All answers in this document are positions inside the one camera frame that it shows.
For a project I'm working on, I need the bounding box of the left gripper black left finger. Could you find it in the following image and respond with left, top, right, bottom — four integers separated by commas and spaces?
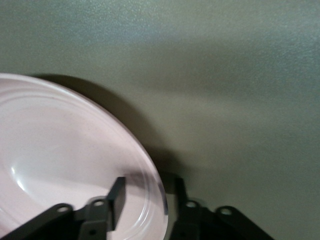
78, 176, 127, 240

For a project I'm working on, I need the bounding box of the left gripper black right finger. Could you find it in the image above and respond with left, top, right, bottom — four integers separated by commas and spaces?
169, 177, 202, 240

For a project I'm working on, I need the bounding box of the pink plate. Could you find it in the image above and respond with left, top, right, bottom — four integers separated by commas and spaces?
0, 72, 169, 240

